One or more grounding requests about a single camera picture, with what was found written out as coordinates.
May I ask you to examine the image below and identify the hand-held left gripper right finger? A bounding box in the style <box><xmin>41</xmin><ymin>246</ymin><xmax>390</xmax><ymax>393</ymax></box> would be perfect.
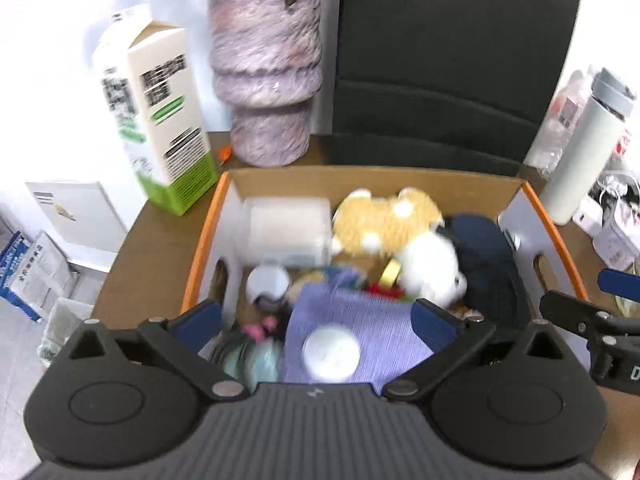
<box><xmin>381</xmin><ymin>299</ymin><xmax>568</xmax><ymax>402</ymax></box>

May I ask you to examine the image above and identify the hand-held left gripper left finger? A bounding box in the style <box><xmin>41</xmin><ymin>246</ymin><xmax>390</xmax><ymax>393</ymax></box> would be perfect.
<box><xmin>67</xmin><ymin>300</ymin><xmax>251</xmax><ymax>402</ymax></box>

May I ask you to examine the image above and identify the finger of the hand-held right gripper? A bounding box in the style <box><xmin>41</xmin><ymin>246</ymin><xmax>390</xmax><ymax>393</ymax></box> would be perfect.
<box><xmin>598</xmin><ymin>268</ymin><xmax>640</xmax><ymax>303</ymax></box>
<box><xmin>539</xmin><ymin>290</ymin><xmax>640</xmax><ymax>346</ymax></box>

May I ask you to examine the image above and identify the purple cloth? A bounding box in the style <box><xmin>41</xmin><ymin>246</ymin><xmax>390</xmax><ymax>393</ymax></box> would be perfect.
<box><xmin>282</xmin><ymin>270</ymin><xmax>436</xmax><ymax>386</ymax></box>

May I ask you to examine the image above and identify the red and green snack package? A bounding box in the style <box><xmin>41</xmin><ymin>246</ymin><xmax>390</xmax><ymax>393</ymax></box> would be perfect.
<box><xmin>365</xmin><ymin>282</ymin><xmax>406</xmax><ymax>301</ymax></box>

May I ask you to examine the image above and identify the light blue plastic bag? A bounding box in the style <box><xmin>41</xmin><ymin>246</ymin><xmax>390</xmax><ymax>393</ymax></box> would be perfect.
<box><xmin>222</xmin><ymin>340</ymin><xmax>283</xmax><ymax>393</ymax></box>

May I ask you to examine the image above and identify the white round lid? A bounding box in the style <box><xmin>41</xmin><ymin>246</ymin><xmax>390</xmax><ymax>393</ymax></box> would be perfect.
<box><xmin>302</xmin><ymin>326</ymin><xmax>361</xmax><ymax>381</ymax></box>

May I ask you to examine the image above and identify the red cardboard box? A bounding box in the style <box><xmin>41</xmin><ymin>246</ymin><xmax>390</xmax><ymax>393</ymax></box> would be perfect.
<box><xmin>180</xmin><ymin>165</ymin><xmax>591</xmax><ymax>361</ymax></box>

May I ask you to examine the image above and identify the small pink item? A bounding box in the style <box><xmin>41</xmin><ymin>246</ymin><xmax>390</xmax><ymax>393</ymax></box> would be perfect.
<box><xmin>242</xmin><ymin>317</ymin><xmax>278</xmax><ymax>341</ymax></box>

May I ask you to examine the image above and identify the gold tape roll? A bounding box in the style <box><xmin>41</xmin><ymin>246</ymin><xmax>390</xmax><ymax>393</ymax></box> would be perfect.
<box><xmin>377</xmin><ymin>258</ymin><xmax>401</xmax><ymax>286</ymax></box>

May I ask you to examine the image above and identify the small white jar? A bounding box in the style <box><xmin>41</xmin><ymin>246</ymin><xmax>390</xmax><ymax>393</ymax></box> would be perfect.
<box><xmin>246</xmin><ymin>264</ymin><xmax>291</xmax><ymax>311</ymax></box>

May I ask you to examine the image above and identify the dark blue cap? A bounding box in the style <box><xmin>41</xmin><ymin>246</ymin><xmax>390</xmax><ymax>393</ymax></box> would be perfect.
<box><xmin>440</xmin><ymin>214</ymin><xmax>523</xmax><ymax>321</ymax></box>

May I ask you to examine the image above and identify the yellow and white plush toy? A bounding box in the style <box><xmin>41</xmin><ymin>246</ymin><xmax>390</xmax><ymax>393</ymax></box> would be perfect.
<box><xmin>331</xmin><ymin>187</ymin><xmax>468</xmax><ymax>308</ymax></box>

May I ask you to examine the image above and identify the white thermos bottle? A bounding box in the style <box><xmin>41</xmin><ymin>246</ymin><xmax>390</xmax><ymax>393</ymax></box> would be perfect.
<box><xmin>539</xmin><ymin>67</ymin><xmax>635</xmax><ymax>226</ymax></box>

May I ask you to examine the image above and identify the clear plastic bin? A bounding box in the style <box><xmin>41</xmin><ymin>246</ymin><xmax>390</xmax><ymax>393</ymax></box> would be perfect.
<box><xmin>40</xmin><ymin>297</ymin><xmax>96</xmax><ymax>366</ymax></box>

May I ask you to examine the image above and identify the white box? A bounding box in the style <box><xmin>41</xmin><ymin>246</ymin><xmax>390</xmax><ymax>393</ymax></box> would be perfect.
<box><xmin>25</xmin><ymin>180</ymin><xmax>128</xmax><ymax>256</ymax></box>

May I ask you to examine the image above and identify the blue and white bag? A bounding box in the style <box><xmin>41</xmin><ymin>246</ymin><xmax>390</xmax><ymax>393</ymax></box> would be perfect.
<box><xmin>0</xmin><ymin>230</ymin><xmax>76</xmax><ymax>323</ymax></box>

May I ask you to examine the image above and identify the clear plastic bottle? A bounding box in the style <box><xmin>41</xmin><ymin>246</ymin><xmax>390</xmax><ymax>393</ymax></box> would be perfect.
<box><xmin>522</xmin><ymin>65</ymin><xmax>640</xmax><ymax>181</ymax></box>

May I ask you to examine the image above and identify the white and green milk carton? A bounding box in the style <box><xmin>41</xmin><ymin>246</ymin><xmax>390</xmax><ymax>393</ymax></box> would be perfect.
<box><xmin>92</xmin><ymin>5</ymin><xmax>221</xmax><ymax>217</ymax></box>

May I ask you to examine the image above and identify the black chair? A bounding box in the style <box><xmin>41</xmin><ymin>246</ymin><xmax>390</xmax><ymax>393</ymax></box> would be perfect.
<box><xmin>320</xmin><ymin>0</ymin><xmax>585</xmax><ymax>178</ymax></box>

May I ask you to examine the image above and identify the mottled purple vase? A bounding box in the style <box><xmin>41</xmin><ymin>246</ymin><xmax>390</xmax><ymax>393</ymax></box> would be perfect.
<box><xmin>204</xmin><ymin>0</ymin><xmax>323</xmax><ymax>168</ymax></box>

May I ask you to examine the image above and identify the white charger with cables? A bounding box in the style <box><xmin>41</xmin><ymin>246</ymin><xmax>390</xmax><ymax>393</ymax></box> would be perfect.
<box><xmin>572</xmin><ymin>170</ymin><xmax>640</xmax><ymax>271</ymax></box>

